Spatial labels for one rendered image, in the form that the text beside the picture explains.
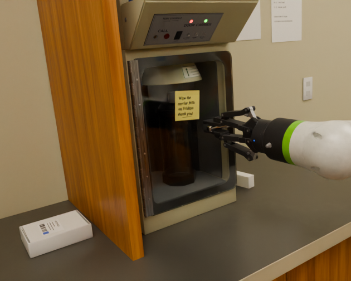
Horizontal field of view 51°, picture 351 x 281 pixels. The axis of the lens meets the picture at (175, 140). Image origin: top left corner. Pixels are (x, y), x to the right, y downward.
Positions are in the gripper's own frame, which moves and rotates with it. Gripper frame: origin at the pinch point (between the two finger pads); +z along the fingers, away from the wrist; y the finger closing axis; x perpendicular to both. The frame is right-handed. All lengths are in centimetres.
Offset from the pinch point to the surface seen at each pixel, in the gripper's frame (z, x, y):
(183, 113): 4.1, 6.9, 4.5
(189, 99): 4.0, 4.6, 7.8
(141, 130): 4.2, 19.5, 2.6
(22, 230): 25, 48, -21
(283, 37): 48, -83, 20
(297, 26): 48, -93, 24
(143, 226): 5.7, 21.8, -22.6
